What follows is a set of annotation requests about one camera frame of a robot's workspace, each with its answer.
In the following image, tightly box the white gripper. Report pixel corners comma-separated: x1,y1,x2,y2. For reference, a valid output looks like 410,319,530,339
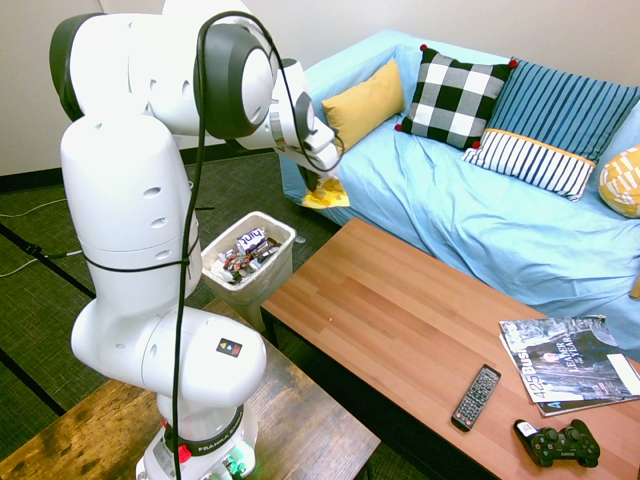
272,116,347,194

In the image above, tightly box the yellow baked chips bag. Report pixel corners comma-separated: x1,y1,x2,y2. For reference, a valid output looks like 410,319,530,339
301,177,351,210

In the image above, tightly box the beige plastic trash bin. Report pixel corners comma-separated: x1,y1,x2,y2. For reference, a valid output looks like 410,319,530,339
200,210,298,332

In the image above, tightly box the white trash bin with wrappers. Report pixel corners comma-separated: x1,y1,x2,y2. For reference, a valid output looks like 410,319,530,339
200,210,298,321

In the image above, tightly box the brown candy wrapper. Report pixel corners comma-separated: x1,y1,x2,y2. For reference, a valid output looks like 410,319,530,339
252,237,282,262

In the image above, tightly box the purple white drink carton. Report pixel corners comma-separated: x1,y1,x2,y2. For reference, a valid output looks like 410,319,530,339
235,227,268,255

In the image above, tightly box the plain yellow pillow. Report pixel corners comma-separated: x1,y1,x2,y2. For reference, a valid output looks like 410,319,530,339
321,58,406,154

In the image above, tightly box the red white snack wrapper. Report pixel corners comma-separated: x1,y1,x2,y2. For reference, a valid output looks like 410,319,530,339
222,251,255,275

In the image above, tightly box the black white checkered pillow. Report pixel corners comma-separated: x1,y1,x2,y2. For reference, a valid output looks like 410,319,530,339
394,43,519,150

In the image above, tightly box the light blue covered sofa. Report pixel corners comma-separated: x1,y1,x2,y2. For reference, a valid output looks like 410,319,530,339
278,28,640,362

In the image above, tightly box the navy white striped pillow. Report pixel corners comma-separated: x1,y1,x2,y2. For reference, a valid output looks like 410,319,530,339
460,127,597,203

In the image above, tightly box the blue striped pillow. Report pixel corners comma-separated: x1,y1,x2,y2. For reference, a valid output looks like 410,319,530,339
487,58,640,164

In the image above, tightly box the black tv remote control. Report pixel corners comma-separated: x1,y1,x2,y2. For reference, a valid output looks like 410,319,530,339
451,363,502,433

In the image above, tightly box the business magazine dark cover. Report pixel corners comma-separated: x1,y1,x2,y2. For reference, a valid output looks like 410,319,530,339
498,314,640,404

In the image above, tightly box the yellow white patterned pillow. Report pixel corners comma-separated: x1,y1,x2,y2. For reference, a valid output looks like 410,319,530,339
598,144,640,219

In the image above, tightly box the small black labelled device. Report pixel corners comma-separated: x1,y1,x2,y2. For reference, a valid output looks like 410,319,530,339
513,418,544,445

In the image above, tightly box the black game controller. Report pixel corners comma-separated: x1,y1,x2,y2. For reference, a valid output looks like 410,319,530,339
527,418,602,469

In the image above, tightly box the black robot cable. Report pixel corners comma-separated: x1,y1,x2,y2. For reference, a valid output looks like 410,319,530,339
169,9,347,480

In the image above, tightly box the white floor cable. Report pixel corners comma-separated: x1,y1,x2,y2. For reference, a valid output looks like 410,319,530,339
0,248,82,279
0,198,69,219

